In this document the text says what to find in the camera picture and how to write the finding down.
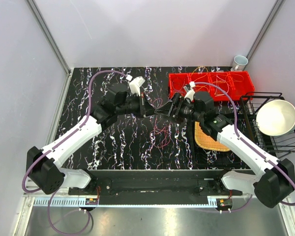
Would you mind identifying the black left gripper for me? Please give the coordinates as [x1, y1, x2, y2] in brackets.
[116, 92, 155, 118]

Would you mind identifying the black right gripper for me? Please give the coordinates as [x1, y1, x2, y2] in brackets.
[154, 92, 203, 125]

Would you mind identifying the blue cable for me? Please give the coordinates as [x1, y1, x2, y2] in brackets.
[172, 76, 187, 96]

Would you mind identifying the pink cable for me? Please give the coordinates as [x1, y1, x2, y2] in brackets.
[148, 98, 179, 149]

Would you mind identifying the yellow cable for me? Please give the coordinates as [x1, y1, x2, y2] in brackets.
[190, 65, 212, 87]

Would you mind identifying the orange cable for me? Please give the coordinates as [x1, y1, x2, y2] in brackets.
[225, 73, 245, 95]

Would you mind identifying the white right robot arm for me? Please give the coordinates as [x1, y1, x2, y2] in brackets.
[155, 91, 295, 208]

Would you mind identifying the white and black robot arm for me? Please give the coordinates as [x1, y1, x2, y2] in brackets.
[26, 77, 154, 195]

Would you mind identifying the woven bamboo tray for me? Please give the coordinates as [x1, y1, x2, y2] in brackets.
[194, 121, 230, 152]

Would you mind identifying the black flat tray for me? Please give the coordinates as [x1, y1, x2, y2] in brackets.
[188, 122, 249, 169]

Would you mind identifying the red plastic bin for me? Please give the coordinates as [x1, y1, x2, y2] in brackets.
[169, 71, 255, 102]

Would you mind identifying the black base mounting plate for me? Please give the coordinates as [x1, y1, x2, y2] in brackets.
[68, 169, 244, 206]

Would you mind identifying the white ceramic mug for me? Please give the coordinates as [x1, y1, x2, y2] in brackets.
[232, 55, 249, 71]

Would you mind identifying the metal bowl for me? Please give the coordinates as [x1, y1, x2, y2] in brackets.
[256, 99, 295, 137]

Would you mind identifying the black wire dish rack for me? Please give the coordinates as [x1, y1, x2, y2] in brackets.
[239, 92, 295, 158]

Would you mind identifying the aluminium frame rail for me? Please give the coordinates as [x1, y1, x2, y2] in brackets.
[26, 0, 73, 74]

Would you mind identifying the right aluminium frame post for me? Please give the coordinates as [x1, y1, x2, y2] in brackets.
[246, 0, 285, 61]

